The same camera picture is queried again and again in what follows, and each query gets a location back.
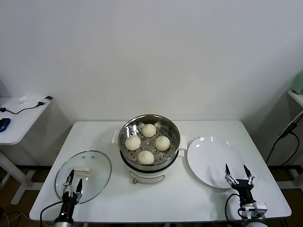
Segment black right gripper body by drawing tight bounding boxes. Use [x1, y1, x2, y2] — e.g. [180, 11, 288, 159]
[231, 180, 255, 204]

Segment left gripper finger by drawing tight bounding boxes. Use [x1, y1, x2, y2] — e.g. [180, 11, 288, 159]
[62, 169, 75, 193]
[75, 178, 83, 197]

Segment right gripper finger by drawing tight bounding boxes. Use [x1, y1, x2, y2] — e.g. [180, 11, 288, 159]
[243, 165, 256, 185]
[224, 163, 239, 185]

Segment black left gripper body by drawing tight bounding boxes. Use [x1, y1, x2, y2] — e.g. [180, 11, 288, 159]
[61, 192, 79, 216]

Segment round glass pot lid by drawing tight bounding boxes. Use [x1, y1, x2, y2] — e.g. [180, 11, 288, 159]
[54, 150, 112, 205]

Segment white steamed baozi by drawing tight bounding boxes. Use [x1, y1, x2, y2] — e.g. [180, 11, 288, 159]
[125, 136, 142, 151]
[154, 136, 171, 152]
[137, 150, 154, 165]
[142, 123, 157, 138]

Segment stainless steel steamer basket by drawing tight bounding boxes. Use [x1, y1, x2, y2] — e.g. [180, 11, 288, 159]
[111, 114, 187, 169]

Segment large white plate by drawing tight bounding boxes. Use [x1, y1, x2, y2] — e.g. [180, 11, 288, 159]
[187, 136, 246, 189]

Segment white electric cooking pot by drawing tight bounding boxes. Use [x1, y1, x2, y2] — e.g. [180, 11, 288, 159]
[118, 139, 186, 184]

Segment white side desk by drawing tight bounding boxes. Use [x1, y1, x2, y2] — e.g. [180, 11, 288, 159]
[0, 96, 54, 205]

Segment blue computer mouse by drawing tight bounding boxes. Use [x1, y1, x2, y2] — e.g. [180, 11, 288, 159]
[0, 117, 12, 132]

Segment pale green appliance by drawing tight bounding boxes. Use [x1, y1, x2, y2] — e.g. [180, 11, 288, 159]
[290, 72, 303, 95]

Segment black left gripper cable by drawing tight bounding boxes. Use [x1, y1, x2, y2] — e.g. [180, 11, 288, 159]
[39, 202, 62, 223]

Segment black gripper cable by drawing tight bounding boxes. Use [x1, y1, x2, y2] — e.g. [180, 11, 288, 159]
[224, 193, 246, 223]
[39, 202, 62, 223]

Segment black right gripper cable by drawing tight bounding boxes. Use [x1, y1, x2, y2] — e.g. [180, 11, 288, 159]
[224, 193, 246, 223]

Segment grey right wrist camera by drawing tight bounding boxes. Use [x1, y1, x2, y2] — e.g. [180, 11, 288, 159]
[242, 202, 268, 217]

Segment white floor cable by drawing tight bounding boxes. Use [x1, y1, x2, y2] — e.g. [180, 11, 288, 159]
[3, 211, 30, 225]

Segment black power adapter cable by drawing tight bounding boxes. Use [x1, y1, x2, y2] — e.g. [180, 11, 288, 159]
[265, 115, 303, 166]

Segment black desk cable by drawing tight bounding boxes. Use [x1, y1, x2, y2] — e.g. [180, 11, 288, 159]
[0, 96, 53, 114]

